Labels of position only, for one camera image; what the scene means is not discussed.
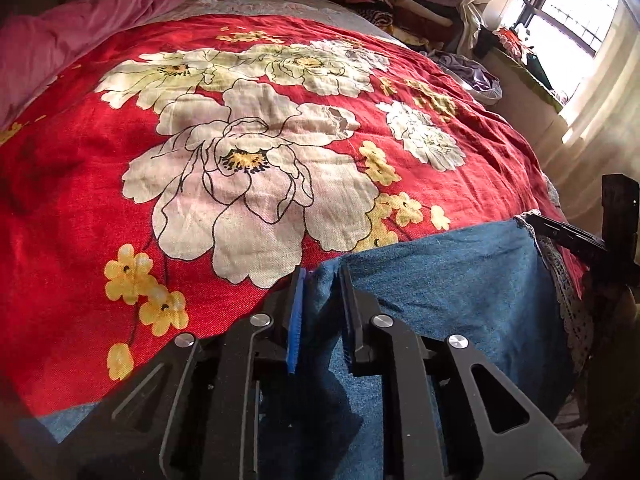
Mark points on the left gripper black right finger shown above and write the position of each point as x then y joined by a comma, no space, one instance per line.
357,352

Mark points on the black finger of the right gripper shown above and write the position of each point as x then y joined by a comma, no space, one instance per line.
586,247

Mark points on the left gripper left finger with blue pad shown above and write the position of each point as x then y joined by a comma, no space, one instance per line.
294,317

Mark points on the blue denim pants lace trim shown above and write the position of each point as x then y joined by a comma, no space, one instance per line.
470,366

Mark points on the red floral blanket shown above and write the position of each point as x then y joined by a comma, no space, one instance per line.
170,176

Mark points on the clutter on window sill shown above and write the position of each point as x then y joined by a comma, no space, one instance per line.
519,59

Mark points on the window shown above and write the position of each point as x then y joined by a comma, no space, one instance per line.
585,22

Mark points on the pile of folded clothes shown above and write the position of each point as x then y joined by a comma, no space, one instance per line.
420,24

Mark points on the beige lace bed sheet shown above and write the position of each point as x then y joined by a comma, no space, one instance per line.
324,11

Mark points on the pink quilt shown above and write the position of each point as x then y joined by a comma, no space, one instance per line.
34,49

